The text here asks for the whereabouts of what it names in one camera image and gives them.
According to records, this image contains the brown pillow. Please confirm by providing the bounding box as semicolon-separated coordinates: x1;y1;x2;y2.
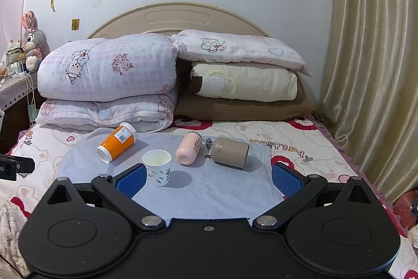
174;92;316;122

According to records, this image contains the pink checked pillow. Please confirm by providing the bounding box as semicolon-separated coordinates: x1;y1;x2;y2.
171;30;313;77

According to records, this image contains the grey plush rabbit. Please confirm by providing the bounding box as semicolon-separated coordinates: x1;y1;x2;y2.
20;10;47;72

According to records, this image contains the beige fleece blanket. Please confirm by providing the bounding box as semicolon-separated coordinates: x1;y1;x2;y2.
0;199;35;279

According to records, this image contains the nightstand with patterned cloth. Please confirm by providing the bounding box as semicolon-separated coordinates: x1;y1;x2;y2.
0;71;40;113

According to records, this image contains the small white device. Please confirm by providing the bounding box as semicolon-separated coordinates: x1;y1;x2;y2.
9;61;24;77

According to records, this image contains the pink hanging cloth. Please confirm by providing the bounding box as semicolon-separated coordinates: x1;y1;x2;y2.
0;0;32;55

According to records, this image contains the orange cup with white label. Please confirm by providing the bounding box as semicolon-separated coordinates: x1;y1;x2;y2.
97;122;139;164

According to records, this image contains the green face mask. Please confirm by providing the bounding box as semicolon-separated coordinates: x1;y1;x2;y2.
27;103;39;125

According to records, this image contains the cream curtain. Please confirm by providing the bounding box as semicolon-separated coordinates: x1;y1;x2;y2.
317;0;418;205

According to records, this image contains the taupe cup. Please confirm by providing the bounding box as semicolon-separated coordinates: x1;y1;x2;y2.
205;137;251;169

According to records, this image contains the white paper cup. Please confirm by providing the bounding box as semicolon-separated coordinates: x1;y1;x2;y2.
142;150;172;187

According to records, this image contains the beige headboard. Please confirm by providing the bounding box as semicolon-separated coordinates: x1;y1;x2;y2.
88;2;272;39

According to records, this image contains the light blue quilted mat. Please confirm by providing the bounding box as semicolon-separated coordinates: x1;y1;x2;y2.
55;128;285;221

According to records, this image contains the pink bottle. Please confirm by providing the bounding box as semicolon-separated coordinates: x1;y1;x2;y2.
175;132;202;165

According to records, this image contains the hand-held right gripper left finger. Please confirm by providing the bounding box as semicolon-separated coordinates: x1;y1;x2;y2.
42;164;166;232

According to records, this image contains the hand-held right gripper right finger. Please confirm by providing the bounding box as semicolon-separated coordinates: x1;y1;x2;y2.
252;162;376;230

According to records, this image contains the red printed bag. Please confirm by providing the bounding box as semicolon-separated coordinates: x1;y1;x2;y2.
393;188;418;228

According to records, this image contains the pink checked folded quilt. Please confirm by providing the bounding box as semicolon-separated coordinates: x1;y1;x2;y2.
35;33;179;133

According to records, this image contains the cream folded blanket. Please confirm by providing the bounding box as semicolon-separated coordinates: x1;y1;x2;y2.
189;61;299;102

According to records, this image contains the white cable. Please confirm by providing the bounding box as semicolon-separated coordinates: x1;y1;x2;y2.
24;71;39;111

